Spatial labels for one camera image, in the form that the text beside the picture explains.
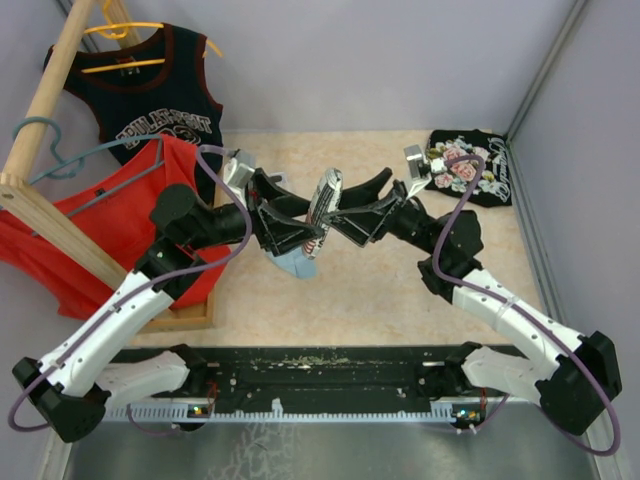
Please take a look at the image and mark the white frame sunglasses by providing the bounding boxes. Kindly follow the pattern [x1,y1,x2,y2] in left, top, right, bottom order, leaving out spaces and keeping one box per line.
[269,172,287,183]

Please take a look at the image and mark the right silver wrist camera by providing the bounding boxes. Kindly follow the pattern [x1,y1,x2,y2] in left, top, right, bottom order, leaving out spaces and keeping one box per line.
[404,144,447,198]

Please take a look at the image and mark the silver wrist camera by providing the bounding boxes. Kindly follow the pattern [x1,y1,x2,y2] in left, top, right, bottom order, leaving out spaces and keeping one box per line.
[404,144,447,198]
[223,149,256,190]

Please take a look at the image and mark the black floral folded shirt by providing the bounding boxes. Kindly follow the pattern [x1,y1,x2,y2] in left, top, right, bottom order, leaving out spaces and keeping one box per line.
[425,129,512,208]

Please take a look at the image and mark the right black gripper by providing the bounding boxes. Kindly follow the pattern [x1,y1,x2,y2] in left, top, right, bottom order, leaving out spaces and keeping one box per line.
[321,168,441,257]

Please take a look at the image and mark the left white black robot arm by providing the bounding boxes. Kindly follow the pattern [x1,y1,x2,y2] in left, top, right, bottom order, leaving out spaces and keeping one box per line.
[12,166,324,443]

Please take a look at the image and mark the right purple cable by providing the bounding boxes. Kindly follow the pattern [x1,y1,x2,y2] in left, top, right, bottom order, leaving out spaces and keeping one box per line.
[431,154,622,457]

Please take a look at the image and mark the purple cable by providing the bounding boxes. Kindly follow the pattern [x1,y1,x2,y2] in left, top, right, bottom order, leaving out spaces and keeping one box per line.
[9,144,253,435]
[431,154,622,457]

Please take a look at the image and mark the wooden clothes rack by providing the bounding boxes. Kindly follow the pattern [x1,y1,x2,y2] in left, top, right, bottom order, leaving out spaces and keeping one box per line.
[0,0,219,333]

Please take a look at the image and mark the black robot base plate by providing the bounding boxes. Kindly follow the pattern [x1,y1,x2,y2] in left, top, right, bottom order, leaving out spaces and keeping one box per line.
[117,342,506,415]

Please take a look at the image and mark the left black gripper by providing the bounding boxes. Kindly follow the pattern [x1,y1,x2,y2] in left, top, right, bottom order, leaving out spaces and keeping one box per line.
[186,165,324,253]

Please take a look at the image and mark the red tank top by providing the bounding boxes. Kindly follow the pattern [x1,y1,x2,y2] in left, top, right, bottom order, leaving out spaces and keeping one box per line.
[1,135,204,321]

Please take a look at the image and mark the blue grey clothes hanger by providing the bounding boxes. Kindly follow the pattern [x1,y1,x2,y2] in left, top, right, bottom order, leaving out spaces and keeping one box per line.
[12,116,164,219]

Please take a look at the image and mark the light blue cleaning cloth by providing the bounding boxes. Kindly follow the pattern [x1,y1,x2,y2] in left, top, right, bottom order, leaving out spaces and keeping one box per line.
[266,248,317,280]

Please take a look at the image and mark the navy basketball tank top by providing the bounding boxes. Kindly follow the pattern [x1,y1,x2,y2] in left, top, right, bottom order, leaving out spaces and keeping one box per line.
[43,21,224,201]

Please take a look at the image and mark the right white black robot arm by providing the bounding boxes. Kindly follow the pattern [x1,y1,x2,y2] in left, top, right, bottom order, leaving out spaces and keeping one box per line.
[324,182,622,436]

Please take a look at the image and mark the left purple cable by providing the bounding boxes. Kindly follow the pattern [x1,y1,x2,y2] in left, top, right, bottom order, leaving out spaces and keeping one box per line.
[9,144,253,435]

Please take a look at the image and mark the newspaper print glasses case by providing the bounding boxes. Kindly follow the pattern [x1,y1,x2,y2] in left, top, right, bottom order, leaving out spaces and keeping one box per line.
[302,167,343,260]

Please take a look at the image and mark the yellow clothes hanger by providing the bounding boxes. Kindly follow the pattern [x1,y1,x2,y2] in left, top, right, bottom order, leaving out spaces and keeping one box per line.
[71,21,224,85]

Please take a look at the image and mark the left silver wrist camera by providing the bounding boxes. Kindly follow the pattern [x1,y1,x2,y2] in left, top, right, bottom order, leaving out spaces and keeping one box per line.
[223,149,256,190]

